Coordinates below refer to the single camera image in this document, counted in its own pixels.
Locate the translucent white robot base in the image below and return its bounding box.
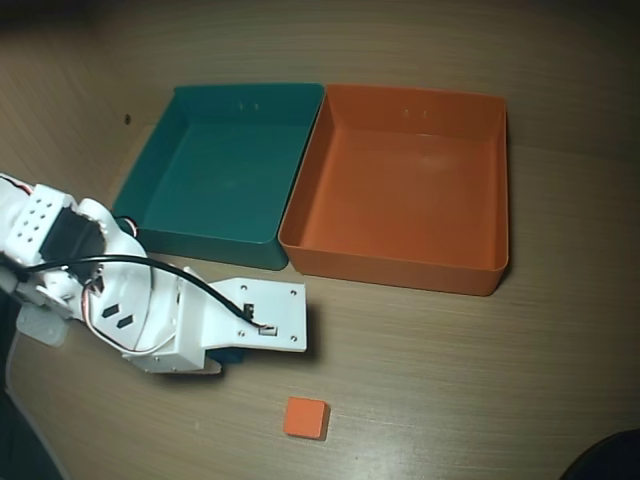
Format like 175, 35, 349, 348
16, 303, 70, 349

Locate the orange cube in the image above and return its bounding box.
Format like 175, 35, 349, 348
282, 396, 332, 442

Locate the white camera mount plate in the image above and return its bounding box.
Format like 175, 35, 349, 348
198, 276, 309, 354

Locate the orange plastic box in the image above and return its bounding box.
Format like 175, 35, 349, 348
277, 83, 512, 298

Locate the black round object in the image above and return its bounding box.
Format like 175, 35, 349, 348
564, 428, 640, 480

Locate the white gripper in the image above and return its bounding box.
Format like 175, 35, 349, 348
81, 258, 226, 377

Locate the teal plastic box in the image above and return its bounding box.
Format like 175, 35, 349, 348
110, 82, 326, 272

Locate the black camera cable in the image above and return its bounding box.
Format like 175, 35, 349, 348
0, 252, 257, 327

